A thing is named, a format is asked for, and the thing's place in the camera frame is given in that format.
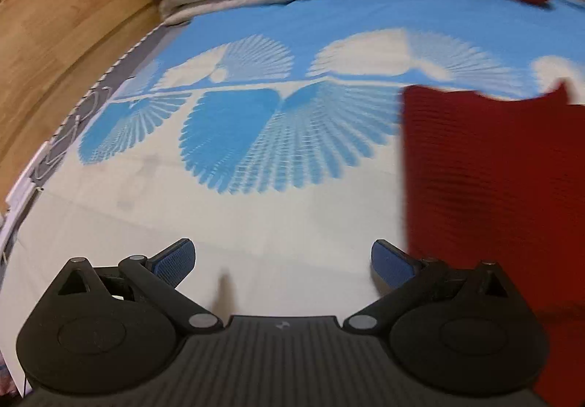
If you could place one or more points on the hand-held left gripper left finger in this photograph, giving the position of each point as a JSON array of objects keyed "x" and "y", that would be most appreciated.
[{"x": 174, "y": 261}]

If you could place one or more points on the small red knit garment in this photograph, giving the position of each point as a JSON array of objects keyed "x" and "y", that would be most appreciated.
[{"x": 480, "y": 169}]

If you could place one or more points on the blue white printed bedsheet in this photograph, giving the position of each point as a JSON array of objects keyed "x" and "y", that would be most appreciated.
[{"x": 283, "y": 224}]

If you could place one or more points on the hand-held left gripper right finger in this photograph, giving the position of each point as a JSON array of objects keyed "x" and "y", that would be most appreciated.
[{"x": 389, "y": 264}]

